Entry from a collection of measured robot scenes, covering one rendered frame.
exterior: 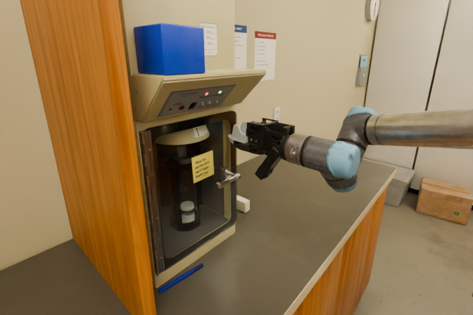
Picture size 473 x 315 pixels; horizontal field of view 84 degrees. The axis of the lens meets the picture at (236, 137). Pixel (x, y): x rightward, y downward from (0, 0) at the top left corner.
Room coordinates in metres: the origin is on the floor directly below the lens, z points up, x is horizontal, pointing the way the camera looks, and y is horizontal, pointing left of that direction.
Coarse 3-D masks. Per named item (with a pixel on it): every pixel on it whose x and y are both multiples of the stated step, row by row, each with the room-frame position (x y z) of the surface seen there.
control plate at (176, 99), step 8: (208, 88) 0.59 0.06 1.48; (216, 88) 0.61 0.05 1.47; (224, 88) 0.63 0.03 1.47; (232, 88) 0.66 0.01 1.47; (176, 96) 0.54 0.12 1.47; (184, 96) 0.56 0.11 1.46; (192, 96) 0.57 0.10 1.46; (200, 96) 0.60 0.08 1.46; (208, 96) 0.62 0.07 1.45; (216, 96) 0.64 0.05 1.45; (224, 96) 0.67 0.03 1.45; (168, 104) 0.54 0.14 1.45; (176, 104) 0.56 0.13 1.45; (184, 104) 0.58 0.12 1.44; (200, 104) 0.62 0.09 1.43; (208, 104) 0.65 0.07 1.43; (216, 104) 0.68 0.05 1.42; (160, 112) 0.55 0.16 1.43; (168, 112) 0.57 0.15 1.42; (176, 112) 0.59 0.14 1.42
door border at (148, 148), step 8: (144, 136) 0.55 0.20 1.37; (144, 144) 0.55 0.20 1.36; (144, 152) 0.55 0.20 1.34; (152, 152) 0.56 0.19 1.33; (152, 160) 0.56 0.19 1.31; (144, 168) 0.54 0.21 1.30; (152, 168) 0.56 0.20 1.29; (152, 176) 0.56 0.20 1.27; (152, 184) 0.56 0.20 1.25; (152, 192) 0.56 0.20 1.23; (152, 200) 0.55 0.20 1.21; (152, 208) 0.55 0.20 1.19; (152, 232) 0.54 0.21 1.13; (160, 232) 0.56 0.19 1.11; (160, 240) 0.56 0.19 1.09; (160, 248) 0.56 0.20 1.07; (160, 256) 0.56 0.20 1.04; (160, 264) 0.56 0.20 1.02; (160, 272) 0.55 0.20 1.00
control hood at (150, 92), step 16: (144, 80) 0.52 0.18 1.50; (160, 80) 0.48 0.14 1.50; (176, 80) 0.50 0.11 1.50; (192, 80) 0.53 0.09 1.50; (208, 80) 0.57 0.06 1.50; (224, 80) 0.61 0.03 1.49; (240, 80) 0.65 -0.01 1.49; (256, 80) 0.71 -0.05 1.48; (144, 96) 0.52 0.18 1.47; (160, 96) 0.51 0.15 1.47; (240, 96) 0.73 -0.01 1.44; (144, 112) 0.53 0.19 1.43
